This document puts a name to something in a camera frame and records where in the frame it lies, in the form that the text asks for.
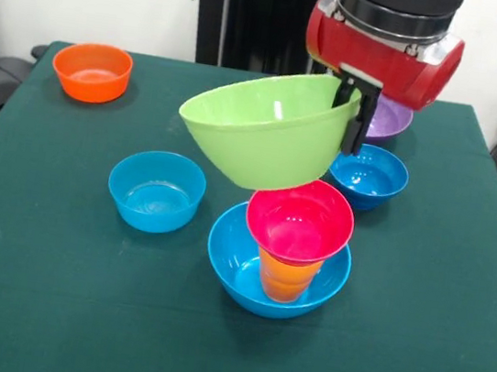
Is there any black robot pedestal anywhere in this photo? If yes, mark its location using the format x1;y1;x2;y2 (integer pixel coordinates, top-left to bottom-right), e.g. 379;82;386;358
182;0;345;84

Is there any small pink bowl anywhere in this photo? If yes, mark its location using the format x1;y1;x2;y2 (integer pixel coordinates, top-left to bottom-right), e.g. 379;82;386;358
239;170;361;273

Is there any dark green table cloth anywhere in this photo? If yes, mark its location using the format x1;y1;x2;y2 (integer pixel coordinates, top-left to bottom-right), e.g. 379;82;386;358
0;33;497;372

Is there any small light blue bowl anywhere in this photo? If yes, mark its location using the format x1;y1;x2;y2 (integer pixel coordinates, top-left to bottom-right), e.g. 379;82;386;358
101;144;212;240

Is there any small dark blue bowl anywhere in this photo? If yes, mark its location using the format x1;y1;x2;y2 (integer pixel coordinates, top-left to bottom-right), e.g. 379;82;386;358
323;138;414;217

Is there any large light blue bowl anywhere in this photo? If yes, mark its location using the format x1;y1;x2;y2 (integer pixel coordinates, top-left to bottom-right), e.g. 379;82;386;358
197;195;359;329

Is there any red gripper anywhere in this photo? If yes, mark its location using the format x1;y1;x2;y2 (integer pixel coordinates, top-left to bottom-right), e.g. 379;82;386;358
289;0;472;170

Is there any large green bowl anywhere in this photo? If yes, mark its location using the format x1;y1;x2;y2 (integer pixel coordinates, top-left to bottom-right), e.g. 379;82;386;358
169;55;365;204

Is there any orange bowl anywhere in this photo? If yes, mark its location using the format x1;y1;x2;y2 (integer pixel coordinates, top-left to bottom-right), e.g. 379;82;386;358
47;37;136;109

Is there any large purple bowl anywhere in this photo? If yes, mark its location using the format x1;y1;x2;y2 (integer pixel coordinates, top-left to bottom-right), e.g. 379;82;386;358
363;94;417;150

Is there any orange cup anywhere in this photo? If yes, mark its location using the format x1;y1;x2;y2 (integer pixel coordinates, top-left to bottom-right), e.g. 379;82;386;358
251;245;326;309

